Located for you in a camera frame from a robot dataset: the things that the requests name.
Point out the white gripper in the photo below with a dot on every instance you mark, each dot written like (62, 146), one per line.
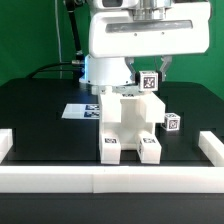
(115, 32)

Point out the white chair seat part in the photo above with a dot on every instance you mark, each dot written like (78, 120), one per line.
(126, 131)

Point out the white chair back part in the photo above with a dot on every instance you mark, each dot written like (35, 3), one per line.
(127, 104)

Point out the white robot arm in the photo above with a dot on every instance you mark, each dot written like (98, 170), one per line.
(113, 71)

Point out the white sheet with fiducial tags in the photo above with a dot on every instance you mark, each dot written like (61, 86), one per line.
(81, 111)

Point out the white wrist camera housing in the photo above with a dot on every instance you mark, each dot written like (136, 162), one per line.
(113, 4)

